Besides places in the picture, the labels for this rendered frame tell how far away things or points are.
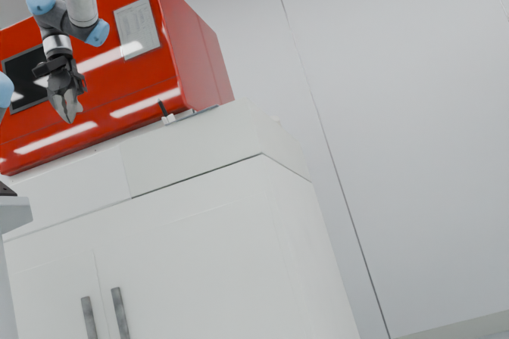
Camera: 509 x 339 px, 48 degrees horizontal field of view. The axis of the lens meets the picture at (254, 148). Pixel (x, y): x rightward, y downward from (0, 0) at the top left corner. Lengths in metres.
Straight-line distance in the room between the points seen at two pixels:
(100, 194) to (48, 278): 0.25
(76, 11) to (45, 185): 0.45
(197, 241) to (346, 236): 2.12
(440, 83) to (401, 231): 0.89
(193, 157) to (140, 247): 0.25
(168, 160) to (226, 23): 2.53
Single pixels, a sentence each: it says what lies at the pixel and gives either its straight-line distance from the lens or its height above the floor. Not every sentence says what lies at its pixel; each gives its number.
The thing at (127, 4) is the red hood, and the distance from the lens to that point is 2.32.
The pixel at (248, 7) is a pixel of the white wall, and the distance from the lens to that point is 3.87.
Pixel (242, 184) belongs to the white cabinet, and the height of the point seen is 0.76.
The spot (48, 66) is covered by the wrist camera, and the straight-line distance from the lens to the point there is 1.61.
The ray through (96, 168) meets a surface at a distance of 1.51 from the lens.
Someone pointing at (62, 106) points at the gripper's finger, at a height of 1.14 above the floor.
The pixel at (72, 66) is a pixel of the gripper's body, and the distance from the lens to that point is 1.73.
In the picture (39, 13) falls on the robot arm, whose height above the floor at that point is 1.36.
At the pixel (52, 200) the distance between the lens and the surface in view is 1.57.
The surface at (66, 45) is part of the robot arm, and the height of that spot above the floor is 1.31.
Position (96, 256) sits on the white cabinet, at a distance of 1.49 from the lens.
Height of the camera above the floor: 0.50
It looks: 14 degrees up
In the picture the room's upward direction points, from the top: 16 degrees counter-clockwise
